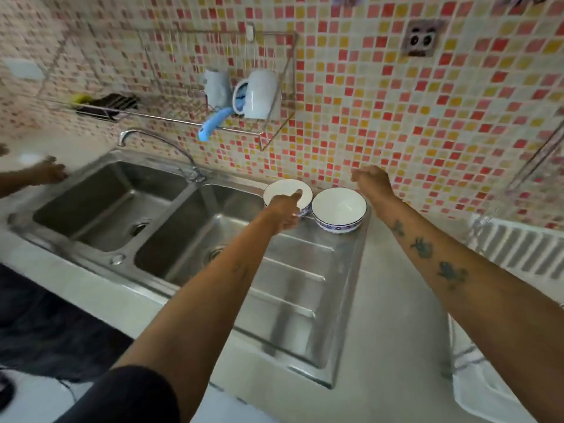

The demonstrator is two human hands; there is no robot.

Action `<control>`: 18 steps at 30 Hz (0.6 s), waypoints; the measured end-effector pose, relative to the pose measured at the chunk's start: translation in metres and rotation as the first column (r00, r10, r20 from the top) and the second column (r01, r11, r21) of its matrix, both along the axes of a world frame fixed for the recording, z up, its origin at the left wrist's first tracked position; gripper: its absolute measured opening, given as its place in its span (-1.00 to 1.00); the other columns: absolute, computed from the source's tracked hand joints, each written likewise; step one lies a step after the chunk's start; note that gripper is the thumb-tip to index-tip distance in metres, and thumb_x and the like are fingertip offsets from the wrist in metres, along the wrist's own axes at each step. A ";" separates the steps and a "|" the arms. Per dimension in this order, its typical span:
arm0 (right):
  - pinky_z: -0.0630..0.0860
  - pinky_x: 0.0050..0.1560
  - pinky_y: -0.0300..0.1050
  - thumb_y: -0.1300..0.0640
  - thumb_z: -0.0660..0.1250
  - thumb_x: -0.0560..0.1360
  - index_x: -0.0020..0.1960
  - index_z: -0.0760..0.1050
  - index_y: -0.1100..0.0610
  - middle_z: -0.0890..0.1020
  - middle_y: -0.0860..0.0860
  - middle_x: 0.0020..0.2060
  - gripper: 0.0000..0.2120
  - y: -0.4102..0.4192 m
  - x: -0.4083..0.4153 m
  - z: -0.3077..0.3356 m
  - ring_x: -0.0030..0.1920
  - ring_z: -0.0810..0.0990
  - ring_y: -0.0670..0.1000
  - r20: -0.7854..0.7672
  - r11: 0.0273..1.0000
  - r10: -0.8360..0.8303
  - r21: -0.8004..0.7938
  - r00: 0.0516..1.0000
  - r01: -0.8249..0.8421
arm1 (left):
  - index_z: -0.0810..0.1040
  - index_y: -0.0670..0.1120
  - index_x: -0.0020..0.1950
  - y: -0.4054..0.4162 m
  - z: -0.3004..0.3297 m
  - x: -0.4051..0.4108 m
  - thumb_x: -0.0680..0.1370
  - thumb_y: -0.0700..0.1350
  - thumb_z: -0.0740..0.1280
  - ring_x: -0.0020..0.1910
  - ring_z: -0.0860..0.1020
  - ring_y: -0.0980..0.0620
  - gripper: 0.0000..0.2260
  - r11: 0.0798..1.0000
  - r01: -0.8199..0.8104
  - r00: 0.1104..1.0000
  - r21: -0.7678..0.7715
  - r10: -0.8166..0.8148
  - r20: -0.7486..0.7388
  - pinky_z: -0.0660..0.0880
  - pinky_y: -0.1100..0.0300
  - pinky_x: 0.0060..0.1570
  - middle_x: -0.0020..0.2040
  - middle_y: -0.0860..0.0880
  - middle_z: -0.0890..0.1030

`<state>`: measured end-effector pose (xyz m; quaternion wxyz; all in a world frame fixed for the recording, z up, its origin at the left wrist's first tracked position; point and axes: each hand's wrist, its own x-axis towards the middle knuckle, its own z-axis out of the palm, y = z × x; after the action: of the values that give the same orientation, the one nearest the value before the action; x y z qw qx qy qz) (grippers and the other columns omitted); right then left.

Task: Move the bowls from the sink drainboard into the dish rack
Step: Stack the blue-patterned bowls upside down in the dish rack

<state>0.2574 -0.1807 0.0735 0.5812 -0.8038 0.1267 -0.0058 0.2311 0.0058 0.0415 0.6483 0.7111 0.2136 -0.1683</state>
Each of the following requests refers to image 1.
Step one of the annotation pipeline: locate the person's left hand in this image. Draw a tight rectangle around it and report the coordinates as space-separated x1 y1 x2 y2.
263 189 305 236

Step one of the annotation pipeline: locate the person's right hand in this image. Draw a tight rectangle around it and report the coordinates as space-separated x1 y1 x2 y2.
350 164 397 207

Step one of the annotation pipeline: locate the blue-patterned bowl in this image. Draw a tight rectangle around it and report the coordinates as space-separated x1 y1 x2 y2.
311 187 368 234
263 179 314 218

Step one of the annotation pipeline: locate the white two-tier dish rack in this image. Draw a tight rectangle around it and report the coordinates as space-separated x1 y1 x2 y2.
442 123 564 423

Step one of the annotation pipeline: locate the person's right forearm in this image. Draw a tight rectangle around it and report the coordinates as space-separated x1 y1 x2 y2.
377 193 564 423

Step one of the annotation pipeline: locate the person's left forearm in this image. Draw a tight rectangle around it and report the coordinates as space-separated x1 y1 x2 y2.
112 213 283 423

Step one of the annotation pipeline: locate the large white mug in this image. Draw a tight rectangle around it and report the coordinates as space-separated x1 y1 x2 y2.
232 69 281 121

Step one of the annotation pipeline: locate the small white cup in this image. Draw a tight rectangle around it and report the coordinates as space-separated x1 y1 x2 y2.
203 69 232 109

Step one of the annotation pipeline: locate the chrome faucet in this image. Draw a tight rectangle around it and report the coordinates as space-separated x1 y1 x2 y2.
117 129 207 183

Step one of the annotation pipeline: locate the stainless steel double sink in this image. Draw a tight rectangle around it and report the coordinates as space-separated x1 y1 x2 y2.
6 147 373 391

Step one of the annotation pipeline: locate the white base cabinet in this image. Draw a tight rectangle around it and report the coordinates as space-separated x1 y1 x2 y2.
189 378 283 423

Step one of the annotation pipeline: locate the black sleeve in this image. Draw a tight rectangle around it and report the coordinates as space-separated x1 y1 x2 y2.
55 365 182 423

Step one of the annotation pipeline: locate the black slipper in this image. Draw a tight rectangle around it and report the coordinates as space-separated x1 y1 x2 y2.
0 374 16 410

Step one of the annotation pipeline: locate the blue handled brush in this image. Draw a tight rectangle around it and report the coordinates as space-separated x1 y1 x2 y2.
197 94 247 143

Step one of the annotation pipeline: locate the metal wire wall shelf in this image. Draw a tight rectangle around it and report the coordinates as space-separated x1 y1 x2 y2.
37 26 300 151

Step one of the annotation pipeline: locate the wall power socket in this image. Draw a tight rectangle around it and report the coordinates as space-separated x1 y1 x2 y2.
401 19 446 58

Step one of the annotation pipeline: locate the white wall socket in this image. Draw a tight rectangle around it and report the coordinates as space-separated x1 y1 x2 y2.
4 58 47 81

